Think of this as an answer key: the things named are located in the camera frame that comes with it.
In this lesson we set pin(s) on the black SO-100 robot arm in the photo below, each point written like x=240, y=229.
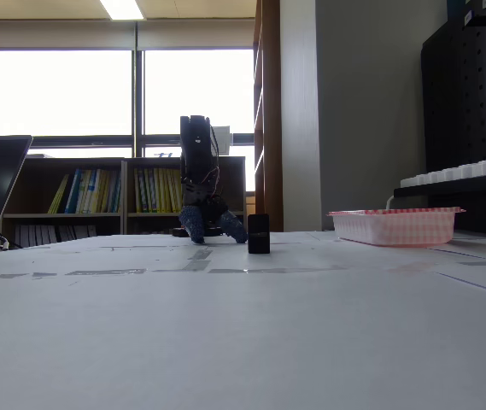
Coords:
x=195, y=145

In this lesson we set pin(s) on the black desk riser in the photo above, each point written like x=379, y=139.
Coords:
x=456, y=192

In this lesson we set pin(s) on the row of white binders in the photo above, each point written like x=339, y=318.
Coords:
x=54, y=234

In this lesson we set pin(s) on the row of yellow blue books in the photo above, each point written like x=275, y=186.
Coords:
x=86, y=191

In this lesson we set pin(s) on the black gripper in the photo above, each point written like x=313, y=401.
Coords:
x=207, y=210

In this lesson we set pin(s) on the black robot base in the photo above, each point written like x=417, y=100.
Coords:
x=178, y=232

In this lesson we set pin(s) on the beige roller blind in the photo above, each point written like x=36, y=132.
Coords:
x=114, y=35

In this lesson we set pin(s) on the low wooden bookshelf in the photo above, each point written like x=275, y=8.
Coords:
x=97, y=196

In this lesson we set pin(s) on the ceiling light panel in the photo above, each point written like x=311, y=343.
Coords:
x=121, y=8

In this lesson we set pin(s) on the small black box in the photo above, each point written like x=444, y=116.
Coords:
x=259, y=234

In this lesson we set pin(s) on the tall brown wooden shelf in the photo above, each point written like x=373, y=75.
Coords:
x=268, y=115

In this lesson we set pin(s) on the pink checkered tray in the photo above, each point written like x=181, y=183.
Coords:
x=396, y=226

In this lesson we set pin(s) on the black pegboard panel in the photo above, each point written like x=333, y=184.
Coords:
x=466, y=98

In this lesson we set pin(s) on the white paper sign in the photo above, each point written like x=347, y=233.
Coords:
x=224, y=138

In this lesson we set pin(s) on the white keyboard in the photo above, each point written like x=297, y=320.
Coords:
x=460, y=171

